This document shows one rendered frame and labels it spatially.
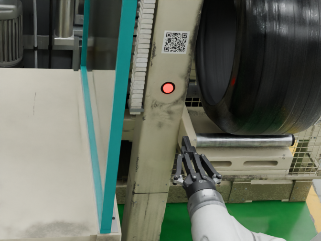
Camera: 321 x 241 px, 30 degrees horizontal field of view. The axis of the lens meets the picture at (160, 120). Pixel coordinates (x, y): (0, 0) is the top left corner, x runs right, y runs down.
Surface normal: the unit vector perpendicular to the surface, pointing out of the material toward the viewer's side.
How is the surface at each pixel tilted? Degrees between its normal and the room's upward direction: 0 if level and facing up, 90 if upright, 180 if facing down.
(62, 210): 0
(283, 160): 90
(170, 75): 90
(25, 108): 0
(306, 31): 56
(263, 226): 0
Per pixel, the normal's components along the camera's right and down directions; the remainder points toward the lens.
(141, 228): 0.17, 0.59
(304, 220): 0.13, -0.81
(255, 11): -0.50, -0.11
